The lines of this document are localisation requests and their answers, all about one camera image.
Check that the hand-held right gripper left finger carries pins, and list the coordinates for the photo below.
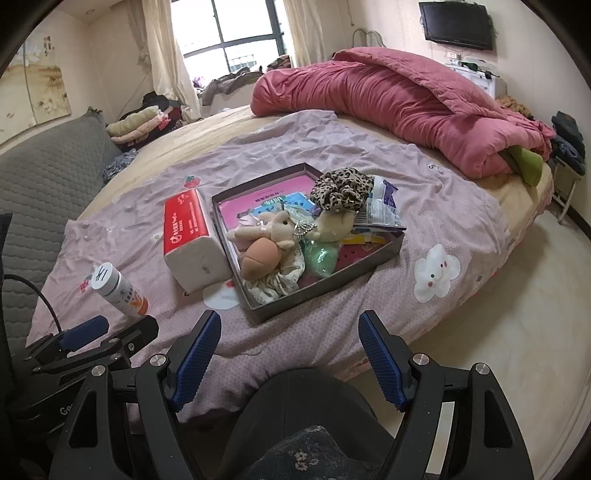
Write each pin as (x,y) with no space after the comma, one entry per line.
(194,364)

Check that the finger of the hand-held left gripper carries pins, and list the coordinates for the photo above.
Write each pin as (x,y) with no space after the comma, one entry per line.
(134,334)
(85,332)

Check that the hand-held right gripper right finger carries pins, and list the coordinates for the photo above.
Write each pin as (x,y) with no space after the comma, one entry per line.
(381,364)

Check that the grey shallow box tray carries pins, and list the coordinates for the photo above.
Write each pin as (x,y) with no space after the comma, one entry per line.
(369,258)

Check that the floral white scrunchie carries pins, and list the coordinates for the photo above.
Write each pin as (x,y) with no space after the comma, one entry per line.
(281,281)

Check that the green sponge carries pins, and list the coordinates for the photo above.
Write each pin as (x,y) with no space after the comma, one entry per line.
(321,258)

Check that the beige makeup sponge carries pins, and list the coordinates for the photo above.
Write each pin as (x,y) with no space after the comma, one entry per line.
(261,258)

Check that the yellow packet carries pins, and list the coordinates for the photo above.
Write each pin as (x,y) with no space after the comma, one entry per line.
(362,239)

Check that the cream plush pompom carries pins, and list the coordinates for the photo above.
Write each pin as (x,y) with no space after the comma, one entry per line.
(334,226)

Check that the beige plush bunny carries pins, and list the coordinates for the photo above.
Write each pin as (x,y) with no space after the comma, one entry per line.
(272,230)

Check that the silver foil packet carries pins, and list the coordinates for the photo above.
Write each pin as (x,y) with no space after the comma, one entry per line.
(383,203)

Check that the leopard print scrunchie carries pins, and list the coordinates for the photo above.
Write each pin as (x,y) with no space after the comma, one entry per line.
(341,187)

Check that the white pill bottle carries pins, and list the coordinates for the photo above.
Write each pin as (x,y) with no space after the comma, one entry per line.
(115,286)

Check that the person's leg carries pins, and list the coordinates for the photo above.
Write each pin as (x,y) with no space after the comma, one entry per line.
(304,406)

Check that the red tissue pack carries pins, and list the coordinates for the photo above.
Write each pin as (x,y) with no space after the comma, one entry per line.
(184,226)

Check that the grey quilted headboard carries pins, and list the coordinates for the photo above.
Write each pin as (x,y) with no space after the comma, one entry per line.
(46,184)

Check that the pink book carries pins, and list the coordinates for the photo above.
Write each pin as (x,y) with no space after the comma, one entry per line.
(231,210)

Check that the dark floral cloth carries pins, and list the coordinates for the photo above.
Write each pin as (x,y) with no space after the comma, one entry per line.
(120,164)

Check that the pile of folded clothes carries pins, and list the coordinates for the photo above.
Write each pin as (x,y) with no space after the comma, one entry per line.
(138,124)

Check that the bed with beige sheet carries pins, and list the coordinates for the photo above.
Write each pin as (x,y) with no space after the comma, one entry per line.
(207,124)

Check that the green pillow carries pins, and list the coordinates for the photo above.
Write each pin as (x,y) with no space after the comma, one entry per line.
(526,166)

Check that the pink quilt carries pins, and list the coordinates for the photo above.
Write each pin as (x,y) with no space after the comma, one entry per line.
(392,101)

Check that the clothes on window sill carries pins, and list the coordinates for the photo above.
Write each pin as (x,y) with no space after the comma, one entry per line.
(231,83)

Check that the cream curtain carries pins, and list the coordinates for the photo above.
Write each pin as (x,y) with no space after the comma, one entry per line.
(166,55)
(302,32)

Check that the dark clothes on stool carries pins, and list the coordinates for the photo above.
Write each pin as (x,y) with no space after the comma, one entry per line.
(568,138)

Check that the white cabinet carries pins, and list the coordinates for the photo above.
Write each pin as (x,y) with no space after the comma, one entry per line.
(475,78)

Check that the window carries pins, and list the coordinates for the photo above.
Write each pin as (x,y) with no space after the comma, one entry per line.
(240,27)

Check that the metal rack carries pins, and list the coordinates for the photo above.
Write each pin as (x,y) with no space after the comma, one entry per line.
(369,37)

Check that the floral wall painting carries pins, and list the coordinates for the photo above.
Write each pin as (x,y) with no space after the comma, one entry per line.
(32,87)

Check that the black wall television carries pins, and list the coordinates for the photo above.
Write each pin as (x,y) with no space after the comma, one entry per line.
(457,25)

